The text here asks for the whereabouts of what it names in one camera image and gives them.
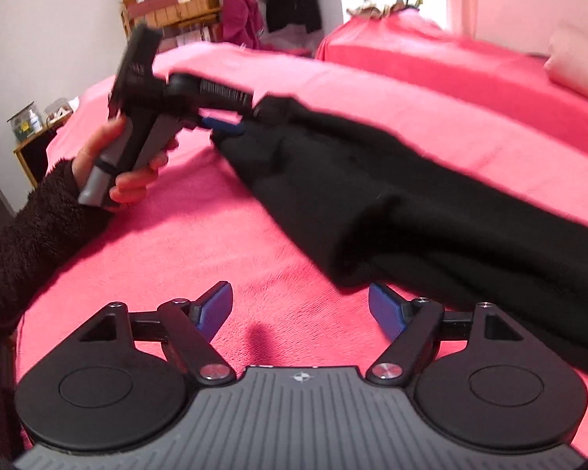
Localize black knit pants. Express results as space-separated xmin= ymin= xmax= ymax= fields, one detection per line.
xmin=211 ymin=96 xmax=588 ymax=374

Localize left forearm black sleeve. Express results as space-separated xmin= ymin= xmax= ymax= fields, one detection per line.
xmin=0 ymin=159 xmax=111 ymax=340

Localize person left hand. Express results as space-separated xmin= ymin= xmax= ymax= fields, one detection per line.
xmin=72 ymin=117 xmax=179 ymax=211

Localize wooden shelf unit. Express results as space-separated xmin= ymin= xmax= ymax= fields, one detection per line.
xmin=120 ymin=0 xmax=223 ymax=53

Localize near pink bed cover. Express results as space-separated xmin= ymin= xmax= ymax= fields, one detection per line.
xmin=16 ymin=45 xmax=588 ymax=374

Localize hanging magenta garment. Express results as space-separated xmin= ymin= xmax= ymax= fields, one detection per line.
xmin=222 ymin=0 xmax=264 ymax=50

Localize clear jar on table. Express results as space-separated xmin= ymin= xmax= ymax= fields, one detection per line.
xmin=7 ymin=102 xmax=44 ymax=142

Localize small wooden side table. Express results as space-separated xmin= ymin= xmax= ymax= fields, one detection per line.
xmin=13 ymin=115 xmax=72 ymax=188

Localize beige cloth on bed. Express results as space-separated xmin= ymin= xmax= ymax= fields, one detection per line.
xmin=347 ymin=2 xmax=417 ymax=20

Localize far red bed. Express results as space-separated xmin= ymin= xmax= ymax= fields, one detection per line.
xmin=316 ymin=10 xmax=588 ymax=154

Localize pale pink pillow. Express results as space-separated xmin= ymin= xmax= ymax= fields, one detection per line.
xmin=544 ymin=25 xmax=588 ymax=98

